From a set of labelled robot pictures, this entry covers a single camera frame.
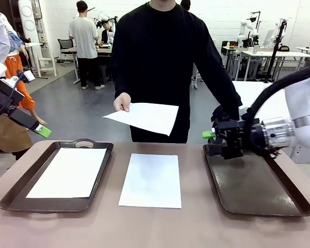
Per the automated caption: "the white-backed monitor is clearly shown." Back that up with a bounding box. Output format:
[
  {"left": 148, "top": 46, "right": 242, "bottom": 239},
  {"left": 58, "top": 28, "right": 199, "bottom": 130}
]
[{"left": 262, "top": 29, "right": 274, "bottom": 48}]

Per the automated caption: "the black office chair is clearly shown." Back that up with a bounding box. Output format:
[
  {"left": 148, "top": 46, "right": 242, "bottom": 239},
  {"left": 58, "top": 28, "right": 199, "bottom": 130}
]
[{"left": 57, "top": 38, "right": 75, "bottom": 67}]

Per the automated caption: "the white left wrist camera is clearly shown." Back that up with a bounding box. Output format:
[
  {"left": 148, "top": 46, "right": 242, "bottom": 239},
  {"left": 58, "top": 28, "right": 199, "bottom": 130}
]
[{"left": 17, "top": 69, "right": 36, "bottom": 84}]

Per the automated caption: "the black overhead lamp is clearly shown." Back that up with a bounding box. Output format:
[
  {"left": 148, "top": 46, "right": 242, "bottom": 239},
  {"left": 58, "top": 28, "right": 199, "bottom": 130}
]
[{"left": 249, "top": 10, "right": 261, "bottom": 23}]

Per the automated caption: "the seated person in black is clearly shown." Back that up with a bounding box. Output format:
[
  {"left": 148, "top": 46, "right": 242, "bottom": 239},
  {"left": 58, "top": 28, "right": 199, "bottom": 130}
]
[{"left": 100, "top": 22, "right": 116, "bottom": 44}]

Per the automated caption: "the white wooden stool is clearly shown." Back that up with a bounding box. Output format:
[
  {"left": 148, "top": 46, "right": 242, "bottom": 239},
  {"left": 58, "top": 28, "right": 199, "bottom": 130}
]
[{"left": 37, "top": 51, "right": 57, "bottom": 77}]

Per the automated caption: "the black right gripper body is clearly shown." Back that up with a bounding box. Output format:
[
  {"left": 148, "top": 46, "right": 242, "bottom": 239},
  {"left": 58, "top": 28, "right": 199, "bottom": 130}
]
[{"left": 212, "top": 118, "right": 254, "bottom": 151}]

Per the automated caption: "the man in white t-shirt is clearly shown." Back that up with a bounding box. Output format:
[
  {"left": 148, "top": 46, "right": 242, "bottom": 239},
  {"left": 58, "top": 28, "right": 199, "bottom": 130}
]
[{"left": 68, "top": 0, "right": 106, "bottom": 90}]

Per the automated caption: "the person's right forearm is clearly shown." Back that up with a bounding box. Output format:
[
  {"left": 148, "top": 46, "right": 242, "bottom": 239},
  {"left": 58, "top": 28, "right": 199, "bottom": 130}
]
[{"left": 113, "top": 51, "right": 135, "bottom": 98}]

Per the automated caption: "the long white table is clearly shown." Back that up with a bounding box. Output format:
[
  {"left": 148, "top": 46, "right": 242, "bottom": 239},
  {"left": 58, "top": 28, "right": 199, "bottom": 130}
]
[{"left": 241, "top": 50, "right": 310, "bottom": 81}]

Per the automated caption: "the white desk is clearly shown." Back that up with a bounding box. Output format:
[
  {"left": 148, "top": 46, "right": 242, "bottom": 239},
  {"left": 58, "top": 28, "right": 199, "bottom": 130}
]
[{"left": 232, "top": 80, "right": 274, "bottom": 109}]

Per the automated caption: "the person's right hand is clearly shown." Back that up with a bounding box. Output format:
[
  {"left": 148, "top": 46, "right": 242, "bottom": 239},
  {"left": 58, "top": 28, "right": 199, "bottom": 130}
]
[{"left": 113, "top": 92, "right": 132, "bottom": 113}]

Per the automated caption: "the wooden work table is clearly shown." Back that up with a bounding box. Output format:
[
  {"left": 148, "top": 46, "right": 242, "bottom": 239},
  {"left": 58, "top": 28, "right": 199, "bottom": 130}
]
[{"left": 95, "top": 43, "right": 112, "bottom": 59}]

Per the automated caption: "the tall white air purifier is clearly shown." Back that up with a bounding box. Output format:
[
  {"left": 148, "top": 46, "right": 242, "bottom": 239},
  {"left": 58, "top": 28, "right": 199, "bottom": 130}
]
[{"left": 17, "top": 0, "right": 40, "bottom": 44}]

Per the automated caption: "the white A4 paper sheet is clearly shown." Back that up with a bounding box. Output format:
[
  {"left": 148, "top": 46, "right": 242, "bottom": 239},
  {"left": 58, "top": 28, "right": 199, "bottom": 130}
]
[
  {"left": 118, "top": 153, "right": 182, "bottom": 209},
  {"left": 102, "top": 102, "right": 180, "bottom": 137},
  {"left": 25, "top": 147, "right": 108, "bottom": 199}
]

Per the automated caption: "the white robot with black gripper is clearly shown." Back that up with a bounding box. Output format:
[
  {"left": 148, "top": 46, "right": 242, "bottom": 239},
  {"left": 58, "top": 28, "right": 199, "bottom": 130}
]
[{"left": 96, "top": 14, "right": 118, "bottom": 28}]

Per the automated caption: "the person's left forearm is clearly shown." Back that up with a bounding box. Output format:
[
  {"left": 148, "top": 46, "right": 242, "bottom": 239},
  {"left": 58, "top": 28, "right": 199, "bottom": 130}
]
[{"left": 204, "top": 61, "right": 243, "bottom": 121}]

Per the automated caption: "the black cloth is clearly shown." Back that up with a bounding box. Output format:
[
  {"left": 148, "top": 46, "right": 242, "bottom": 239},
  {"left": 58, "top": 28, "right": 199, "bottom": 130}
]
[{"left": 211, "top": 104, "right": 223, "bottom": 122}]

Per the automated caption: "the mannequin in orange pants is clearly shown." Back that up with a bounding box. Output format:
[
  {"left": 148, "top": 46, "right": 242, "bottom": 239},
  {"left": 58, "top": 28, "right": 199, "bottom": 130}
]
[{"left": 4, "top": 20, "right": 47, "bottom": 125}]

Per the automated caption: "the black tripod stand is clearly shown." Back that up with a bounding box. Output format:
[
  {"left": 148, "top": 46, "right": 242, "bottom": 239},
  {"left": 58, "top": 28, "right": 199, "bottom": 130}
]
[{"left": 23, "top": 50, "right": 49, "bottom": 84}]

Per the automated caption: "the tall black tripod pole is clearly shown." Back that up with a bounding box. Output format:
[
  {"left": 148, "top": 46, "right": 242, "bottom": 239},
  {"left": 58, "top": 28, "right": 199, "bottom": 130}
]
[{"left": 263, "top": 19, "right": 288, "bottom": 84}]

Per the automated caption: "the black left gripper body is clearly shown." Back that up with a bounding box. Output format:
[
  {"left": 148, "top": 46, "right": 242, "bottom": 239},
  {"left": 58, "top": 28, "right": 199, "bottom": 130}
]
[{"left": 0, "top": 79, "right": 41, "bottom": 131}]

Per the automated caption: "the person in black sweater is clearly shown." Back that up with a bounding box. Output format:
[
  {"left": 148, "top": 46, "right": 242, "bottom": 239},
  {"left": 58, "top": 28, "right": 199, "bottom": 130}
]
[{"left": 111, "top": 0, "right": 223, "bottom": 144}]

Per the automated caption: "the black corrugated cable hose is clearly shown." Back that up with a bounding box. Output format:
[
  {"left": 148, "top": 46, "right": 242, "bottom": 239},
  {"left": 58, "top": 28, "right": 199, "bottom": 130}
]
[{"left": 244, "top": 60, "right": 310, "bottom": 157}]

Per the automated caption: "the brown plastic serving tray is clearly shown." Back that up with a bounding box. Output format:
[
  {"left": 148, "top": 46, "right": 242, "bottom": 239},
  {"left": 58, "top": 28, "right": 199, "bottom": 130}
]
[
  {"left": 0, "top": 138, "right": 114, "bottom": 214},
  {"left": 203, "top": 143, "right": 310, "bottom": 217}
]

